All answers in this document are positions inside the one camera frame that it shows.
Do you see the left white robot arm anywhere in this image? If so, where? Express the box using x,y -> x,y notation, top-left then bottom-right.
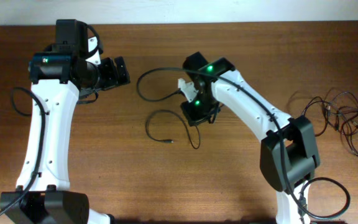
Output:
0,19 -> 130,223

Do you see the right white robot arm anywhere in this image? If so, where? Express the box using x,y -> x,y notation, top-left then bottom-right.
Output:
178,52 -> 320,223

